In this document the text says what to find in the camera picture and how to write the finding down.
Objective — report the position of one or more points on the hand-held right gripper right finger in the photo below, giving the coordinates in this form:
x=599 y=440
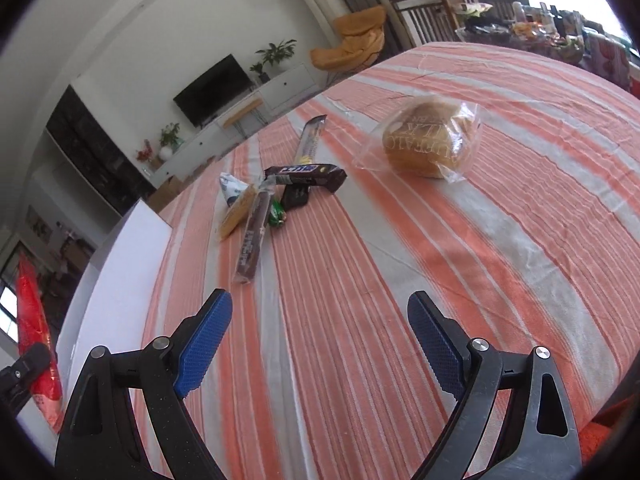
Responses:
x=435 y=342

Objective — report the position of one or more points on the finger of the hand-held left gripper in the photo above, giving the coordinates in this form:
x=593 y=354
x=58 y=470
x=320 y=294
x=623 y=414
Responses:
x=30 y=362

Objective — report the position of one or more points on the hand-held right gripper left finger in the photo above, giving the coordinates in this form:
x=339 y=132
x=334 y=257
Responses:
x=202 y=345

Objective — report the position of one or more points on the red snack packet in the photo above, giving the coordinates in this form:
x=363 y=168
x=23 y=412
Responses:
x=35 y=305

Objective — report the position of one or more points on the white cardboard box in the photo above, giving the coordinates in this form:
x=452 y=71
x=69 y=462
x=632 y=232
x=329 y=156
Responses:
x=125 y=280

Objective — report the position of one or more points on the long brown bar clear wrapper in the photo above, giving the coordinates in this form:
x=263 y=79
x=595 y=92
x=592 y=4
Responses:
x=252 y=240

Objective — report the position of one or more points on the white blue cracker packet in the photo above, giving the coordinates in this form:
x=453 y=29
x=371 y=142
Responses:
x=237 y=207

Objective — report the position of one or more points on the brown chocolate bar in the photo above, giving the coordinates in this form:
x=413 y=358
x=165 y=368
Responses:
x=305 y=176

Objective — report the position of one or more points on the bread loaf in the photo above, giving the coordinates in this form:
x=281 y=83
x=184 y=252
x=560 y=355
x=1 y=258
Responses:
x=425 y=140

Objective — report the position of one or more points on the orange grey striped tablecloth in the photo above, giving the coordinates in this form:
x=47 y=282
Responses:
x=400 y=240

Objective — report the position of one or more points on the small green candy packet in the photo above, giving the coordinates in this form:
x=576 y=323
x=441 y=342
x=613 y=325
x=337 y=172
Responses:
x=276 y=213

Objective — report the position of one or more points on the brown cardboard box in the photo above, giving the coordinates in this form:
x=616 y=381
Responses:
x=165 y=192

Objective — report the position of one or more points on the orange fuzzy cloth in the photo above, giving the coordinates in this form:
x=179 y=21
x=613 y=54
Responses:
x=607 y=435

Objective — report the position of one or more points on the red flower bouquet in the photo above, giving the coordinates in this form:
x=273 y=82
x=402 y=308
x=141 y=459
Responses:
x=146 y=155

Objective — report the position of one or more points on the white vase with green plant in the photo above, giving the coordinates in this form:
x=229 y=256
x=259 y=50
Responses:
x=170 y=142

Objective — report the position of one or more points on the long black cracker packet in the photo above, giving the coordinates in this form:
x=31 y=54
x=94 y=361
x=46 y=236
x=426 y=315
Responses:
x=310 y=140

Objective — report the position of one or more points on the small wooden bench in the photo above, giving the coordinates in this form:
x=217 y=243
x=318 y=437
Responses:
x=242 y=110

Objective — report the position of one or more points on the black television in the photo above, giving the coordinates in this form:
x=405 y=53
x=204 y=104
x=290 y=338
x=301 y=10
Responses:
x=212 y=90

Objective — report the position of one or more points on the white television cabinet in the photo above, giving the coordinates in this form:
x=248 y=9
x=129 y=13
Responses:
x=285 y=90

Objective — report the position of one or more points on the small potted plant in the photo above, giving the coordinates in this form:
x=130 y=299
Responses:
x=260 y=72

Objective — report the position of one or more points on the large leafy potted plant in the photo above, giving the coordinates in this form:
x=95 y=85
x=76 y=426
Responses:
x=275 y=52

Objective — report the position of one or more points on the orange lounge chair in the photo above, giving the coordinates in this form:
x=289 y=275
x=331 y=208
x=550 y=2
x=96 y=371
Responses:
x=355 y=40

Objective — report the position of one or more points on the dark wooden slatted chair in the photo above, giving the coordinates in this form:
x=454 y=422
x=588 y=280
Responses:
x=422 y=17
x=515 y=5

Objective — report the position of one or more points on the clutter of bottles and jars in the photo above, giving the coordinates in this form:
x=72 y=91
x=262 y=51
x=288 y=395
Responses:
x=545 y=30

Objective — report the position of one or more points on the black wall cabinet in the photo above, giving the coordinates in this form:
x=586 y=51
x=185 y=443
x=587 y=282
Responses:
x=95 y=155

